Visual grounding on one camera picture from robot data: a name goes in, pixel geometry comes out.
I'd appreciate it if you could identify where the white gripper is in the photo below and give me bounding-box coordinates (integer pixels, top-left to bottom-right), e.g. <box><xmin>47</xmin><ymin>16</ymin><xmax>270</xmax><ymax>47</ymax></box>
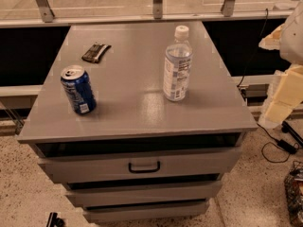
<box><xmin>258</xmin><ymin>1</ymin><xmax>303</xmax><ymax>129</ymax></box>

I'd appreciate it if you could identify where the clear blue-label plastic bottle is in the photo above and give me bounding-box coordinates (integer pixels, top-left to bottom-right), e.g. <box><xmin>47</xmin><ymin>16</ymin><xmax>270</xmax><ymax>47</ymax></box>
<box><xmin>163</xmin><ymin>26</ymin><xmax>193</xmax><ymax>101</ymax></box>

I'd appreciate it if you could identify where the blue pepsi can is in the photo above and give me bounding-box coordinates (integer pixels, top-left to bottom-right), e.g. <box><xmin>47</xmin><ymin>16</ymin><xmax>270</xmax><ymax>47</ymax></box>
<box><xmin>61</xmin><ymin>65</ymin><xmax>97</xmax><ymax>114</ymax></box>

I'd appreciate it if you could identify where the black stand leg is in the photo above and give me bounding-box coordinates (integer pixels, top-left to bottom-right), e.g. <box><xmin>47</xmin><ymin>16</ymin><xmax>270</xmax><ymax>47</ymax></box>
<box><xmin>281</xmin><ymin>121</ymin><xmax>303</xmax><ymax>148</ymax></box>

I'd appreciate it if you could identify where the top grey drawer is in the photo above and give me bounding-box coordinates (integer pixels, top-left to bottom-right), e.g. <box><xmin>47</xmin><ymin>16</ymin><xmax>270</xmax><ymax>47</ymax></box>
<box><xmin>38</xmin><ymin>147</ymin><xmax>241</xmax><ymax>183</ymax></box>

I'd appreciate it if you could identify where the grey drawer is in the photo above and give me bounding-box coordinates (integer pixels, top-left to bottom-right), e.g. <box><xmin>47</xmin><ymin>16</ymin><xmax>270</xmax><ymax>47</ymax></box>
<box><xmin>66</xmin><ymin>181</ymin><xmax>222</xmax><ymax>208</ymax></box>
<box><xmin>38</xmin><ymin>147</ymin><xmax>241</xmax><ymax>183</ymax></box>
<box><xmin>83</xmin><ymin>201</ymin><xmax>209</xmax><ymax>223</ymax></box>

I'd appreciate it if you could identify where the middle grey drawer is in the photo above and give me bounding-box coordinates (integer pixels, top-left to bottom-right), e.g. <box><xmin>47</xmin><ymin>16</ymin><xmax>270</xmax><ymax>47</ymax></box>
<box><xmin>66</xmin><ymin>181</ymin><xmax>222</xmax><ymax>208</ymax></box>

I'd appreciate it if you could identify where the grey drawer cabinet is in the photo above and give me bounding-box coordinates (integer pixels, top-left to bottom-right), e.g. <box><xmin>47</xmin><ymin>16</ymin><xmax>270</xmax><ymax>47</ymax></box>
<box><xmin>19</xmin><ymin>22</ymin><xmax>257</xmax><ymax>213</ymax></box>

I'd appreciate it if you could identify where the bottom grey drawer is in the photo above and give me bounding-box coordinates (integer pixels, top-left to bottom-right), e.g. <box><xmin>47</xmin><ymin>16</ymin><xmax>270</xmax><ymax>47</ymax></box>
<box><xmin>83</xmin><ymin>201</ymin><xmax>209</xmax><ymax>223</ymax></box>

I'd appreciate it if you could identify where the dark snack bar wrapper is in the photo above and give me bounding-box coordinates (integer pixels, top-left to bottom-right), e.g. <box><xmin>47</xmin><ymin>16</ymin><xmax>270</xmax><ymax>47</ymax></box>
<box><xmin>81</xmin><ymin>43</ymin><xmax>111</xmax><ymax>63</ymax></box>

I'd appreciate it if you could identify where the black object on floor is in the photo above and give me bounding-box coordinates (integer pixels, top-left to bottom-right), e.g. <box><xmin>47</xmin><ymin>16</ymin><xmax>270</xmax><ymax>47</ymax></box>
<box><xmin>46</xmin><ymin>212</ymin><xmax>64</xmax><ymax>227</ymax></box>

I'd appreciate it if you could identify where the black wall cable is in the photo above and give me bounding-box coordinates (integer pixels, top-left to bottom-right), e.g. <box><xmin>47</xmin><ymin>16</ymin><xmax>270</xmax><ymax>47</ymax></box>
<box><xmin>236</xmin><ymin>8</ymin><xmax>270</xmax><ymax>89</ymax></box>

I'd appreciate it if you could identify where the black power adapter cable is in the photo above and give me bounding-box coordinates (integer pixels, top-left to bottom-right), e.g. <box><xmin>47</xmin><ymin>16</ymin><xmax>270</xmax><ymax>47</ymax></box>
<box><xmin>257</xmin><ymin>122</ymin><xmax>300</xmax><ymax>164</ymax></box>

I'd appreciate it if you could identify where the right metal railing bracket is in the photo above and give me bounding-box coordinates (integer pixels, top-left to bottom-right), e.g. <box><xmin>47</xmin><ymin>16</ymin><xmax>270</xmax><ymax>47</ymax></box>
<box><xmin>221</xmin><ymin>0</ymin><xmax>236</xmax><ymax>17</ymax></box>

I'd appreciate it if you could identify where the metal railing bracket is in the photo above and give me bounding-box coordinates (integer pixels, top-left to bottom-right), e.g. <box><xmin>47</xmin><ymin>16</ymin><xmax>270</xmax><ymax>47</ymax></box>
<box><xmin>221</xmin><ymin>0</ymin><xmax>236</xmax><ymax>17</ymax></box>
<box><xmin>35</xmin><ymin>0</ymin><xmax>55</xmax><ymax>23</ymax></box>
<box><xmin>152</xmin><ymin>0</ymin><xmax>163</xmax><ymax>19</ymax></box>

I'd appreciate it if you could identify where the black wire basket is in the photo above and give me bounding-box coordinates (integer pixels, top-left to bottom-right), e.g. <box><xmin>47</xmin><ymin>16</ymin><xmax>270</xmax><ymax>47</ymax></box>
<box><xmin>284</xmin><ymin>161</ymin><xmax>303</xmax><ymax>227</ymax></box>

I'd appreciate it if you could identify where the middle metal railing bracket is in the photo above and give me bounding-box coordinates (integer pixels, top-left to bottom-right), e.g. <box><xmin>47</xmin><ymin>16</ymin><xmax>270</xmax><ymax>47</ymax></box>
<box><xmin>152</xmin><ymin>0</ymin><xmax>163</xmax><ymax>19</ymax></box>

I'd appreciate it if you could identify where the black drawer handle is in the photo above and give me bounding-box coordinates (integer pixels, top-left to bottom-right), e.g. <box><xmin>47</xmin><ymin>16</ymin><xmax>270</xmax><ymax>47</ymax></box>
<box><xmin>128</xmin><ymin>161</ymin><xmax>161</xmax><ymax>174</ymax></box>

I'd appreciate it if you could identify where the left metal railing bracket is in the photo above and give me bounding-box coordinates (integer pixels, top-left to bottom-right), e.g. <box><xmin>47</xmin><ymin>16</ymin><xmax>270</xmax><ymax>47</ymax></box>
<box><xmin>35</xmin><ymin>0</ymin><xmax>55</xmax><ymax>23</ymax></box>

